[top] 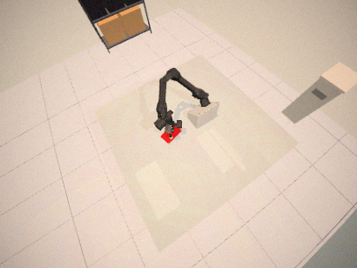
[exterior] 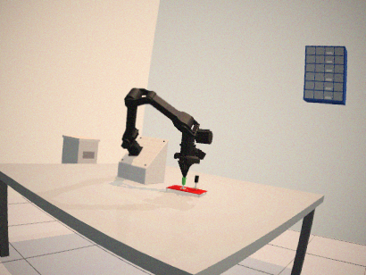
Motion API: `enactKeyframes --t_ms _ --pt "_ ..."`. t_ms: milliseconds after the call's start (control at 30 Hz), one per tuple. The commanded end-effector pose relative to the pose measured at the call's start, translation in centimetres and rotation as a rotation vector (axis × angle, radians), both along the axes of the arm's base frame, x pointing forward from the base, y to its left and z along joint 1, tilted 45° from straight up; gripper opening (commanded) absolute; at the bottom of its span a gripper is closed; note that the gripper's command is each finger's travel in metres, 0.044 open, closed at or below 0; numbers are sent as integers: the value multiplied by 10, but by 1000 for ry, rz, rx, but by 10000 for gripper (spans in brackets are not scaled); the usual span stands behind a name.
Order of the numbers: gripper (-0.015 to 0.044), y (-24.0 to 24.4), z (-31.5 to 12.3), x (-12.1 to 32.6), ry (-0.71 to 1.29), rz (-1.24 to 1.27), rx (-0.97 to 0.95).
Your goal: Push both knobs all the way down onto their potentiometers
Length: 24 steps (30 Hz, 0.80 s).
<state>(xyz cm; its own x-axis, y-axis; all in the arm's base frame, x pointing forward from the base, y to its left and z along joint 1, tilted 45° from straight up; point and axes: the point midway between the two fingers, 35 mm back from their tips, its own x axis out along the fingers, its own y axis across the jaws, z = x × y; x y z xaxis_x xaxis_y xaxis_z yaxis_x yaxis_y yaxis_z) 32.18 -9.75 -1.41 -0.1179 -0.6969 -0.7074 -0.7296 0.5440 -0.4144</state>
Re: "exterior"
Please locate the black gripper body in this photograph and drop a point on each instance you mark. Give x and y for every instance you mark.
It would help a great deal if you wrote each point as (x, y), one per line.
(185, 154)

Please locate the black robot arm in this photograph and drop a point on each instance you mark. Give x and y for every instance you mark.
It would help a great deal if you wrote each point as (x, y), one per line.
(181, 120)

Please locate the red circuit board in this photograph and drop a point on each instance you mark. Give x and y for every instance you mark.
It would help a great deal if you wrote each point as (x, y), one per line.
(194, 190)

